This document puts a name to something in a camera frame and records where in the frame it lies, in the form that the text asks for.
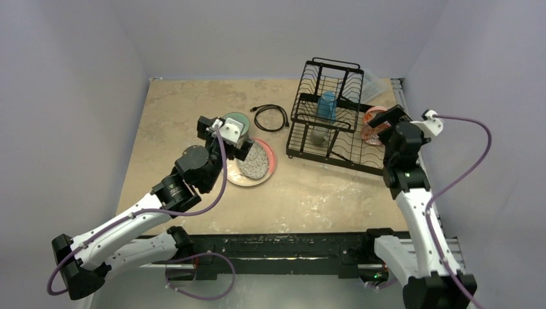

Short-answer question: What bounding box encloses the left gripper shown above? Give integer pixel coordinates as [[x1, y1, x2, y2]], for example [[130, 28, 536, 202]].
[[198, 117, 251, 191]]

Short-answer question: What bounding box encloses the mint green bowl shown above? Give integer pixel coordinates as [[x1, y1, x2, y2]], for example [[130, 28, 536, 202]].
[[223, 111, 250, 136]]

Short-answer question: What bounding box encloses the red floral bowl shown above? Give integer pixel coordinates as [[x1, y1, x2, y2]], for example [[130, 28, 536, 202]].
[[361, 106, 390, 145]]

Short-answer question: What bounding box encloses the grey speckled plate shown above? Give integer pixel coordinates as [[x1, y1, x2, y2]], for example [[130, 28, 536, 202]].
[[236, 141, 269, 180]]

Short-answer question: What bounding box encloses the blue polka dot mug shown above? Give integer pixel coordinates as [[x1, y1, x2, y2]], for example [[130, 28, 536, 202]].
[[316, 91, 337, 122]]

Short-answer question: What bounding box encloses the small grey mug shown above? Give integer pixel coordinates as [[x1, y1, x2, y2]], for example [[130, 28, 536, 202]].
[[310, 126, 330, 146]]

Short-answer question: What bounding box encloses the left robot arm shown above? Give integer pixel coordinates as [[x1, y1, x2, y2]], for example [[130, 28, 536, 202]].
[[52, 117, 253, 300]]

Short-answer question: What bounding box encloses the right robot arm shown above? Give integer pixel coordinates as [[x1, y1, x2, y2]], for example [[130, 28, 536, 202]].
[[361, 105, 477, 308]]

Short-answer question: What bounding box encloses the pink and cream plate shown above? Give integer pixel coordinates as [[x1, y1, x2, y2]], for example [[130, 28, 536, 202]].
[[227, 138, 276, 187]]

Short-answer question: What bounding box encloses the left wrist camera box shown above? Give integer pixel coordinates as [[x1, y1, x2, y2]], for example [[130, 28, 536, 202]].
[[211, 118, 244, 144]]

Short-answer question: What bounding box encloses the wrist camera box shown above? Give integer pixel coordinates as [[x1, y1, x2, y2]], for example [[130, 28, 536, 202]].
[[411, 110, 444, 138], [211, 118, 244, 144]]

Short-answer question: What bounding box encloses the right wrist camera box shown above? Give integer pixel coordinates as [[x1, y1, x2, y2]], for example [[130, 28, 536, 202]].
[[411, 110, 444, 138]]

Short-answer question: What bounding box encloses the black coiled cable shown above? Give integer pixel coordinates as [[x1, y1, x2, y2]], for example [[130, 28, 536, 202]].
[[250, 104, 291, 133]]

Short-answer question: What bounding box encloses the black wire dish rack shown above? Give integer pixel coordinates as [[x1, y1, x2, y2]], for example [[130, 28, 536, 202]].
[[286, 57, 397, 175]]

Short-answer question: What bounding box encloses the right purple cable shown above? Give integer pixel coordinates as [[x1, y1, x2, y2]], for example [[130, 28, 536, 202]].
[[426, 113, 493, 309]]

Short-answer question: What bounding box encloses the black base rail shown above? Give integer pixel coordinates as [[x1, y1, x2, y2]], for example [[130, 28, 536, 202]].
[[174, 232, 389, 284]]

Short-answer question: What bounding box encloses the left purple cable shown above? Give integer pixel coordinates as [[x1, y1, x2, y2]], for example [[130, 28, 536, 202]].
[[46, 124, 229, 296]]

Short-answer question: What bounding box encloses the purple loop cable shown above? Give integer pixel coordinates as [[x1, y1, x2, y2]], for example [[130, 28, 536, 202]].
[[165, 252, 236, 301]]

